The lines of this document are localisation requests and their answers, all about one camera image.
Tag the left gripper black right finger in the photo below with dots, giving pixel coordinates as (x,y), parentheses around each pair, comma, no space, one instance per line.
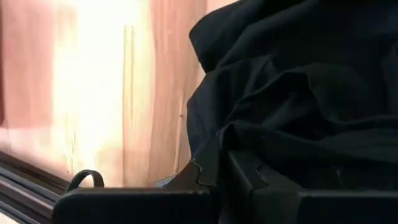
(280,208)

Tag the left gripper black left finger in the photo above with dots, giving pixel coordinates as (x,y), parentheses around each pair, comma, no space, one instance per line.
(133,207)

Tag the black underwear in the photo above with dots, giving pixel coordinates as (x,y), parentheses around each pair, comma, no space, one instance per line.
(295,93)

